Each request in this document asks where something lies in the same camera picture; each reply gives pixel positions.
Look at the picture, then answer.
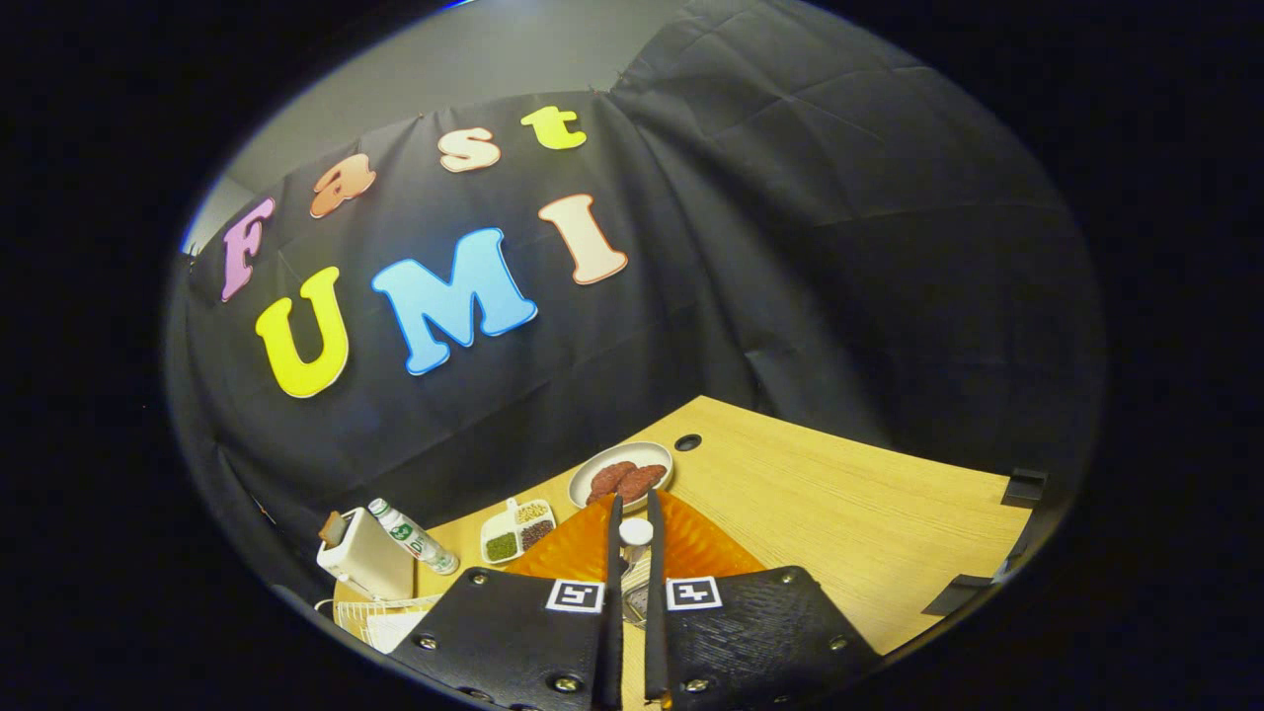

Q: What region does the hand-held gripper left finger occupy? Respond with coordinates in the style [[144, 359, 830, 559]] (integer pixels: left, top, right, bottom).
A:
[[390, 491, 626, 711]]

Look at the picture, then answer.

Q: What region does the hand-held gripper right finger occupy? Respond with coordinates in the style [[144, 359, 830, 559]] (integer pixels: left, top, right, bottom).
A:
[[645, 488, 883, 710]]

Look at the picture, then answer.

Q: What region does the pink striped handle spoon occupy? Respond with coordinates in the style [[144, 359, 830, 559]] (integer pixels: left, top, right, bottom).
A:
[[619, 517, 655, 593]]

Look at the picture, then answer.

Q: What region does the white wire dish rack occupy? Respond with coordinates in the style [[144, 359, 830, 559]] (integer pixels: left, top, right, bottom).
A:
[[316, 592, 445, 655]]

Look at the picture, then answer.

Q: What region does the beige plate with meat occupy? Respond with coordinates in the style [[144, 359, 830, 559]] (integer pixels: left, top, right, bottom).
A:
[[568, 440, 675, 513]]

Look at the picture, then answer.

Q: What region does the white divided dish with beans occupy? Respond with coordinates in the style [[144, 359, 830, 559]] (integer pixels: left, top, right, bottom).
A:
[[480, 498, 557, 566]]

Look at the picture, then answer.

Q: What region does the brown meat patty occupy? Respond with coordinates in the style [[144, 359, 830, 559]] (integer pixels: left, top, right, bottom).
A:
[[589, 460, 638, 505], [617, 464, 669, 503]]

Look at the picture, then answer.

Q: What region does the white plastic drink bottle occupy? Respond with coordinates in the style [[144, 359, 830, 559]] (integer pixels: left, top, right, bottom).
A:
[[367, 498, 461, 577]]

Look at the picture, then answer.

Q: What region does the white toaster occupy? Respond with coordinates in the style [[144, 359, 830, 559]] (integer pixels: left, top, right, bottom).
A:
[[316, 507, 418, 601]]

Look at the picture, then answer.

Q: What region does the black table clamp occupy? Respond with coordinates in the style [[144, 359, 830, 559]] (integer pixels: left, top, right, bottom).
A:
[[1000, 468, 1050, 509], [923, 573, 998, 618]]

